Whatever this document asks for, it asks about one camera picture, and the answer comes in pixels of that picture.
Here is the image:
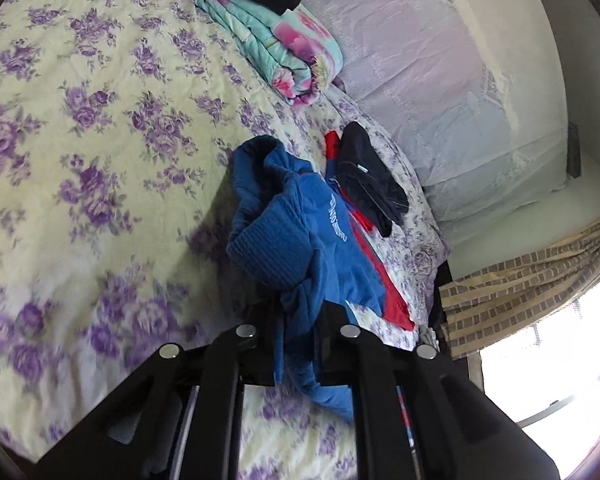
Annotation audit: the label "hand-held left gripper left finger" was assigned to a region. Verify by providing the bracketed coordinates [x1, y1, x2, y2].
[35, 322, 278, 480]

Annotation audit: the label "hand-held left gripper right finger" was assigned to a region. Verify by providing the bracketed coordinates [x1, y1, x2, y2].
[310, 301, 562, 480]

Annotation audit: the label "blue pants with red trim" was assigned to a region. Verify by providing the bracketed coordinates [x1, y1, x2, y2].
[226, 135, 418, 426]

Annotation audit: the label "folded red pants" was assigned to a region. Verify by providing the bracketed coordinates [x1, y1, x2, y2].
[324, 130, 351, 186]

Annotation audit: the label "beige checked curtain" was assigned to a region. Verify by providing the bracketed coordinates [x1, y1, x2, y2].
[437, 210, 600, 361]

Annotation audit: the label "red and black garment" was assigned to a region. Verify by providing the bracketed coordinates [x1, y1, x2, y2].
[336, 121, 411, 238]

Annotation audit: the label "window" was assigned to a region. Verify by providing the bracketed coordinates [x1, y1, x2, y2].
[480, 265, 600, 480]

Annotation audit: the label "purple floral bed sheet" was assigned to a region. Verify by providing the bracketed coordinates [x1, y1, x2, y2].
[0, 0, 453, 480]

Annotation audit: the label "white mosquito net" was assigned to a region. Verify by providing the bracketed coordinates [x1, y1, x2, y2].
[292, 0, 573, 251]

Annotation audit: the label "folded colourful floral quilt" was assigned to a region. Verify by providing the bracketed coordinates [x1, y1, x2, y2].
[172, 0, 343, 107]

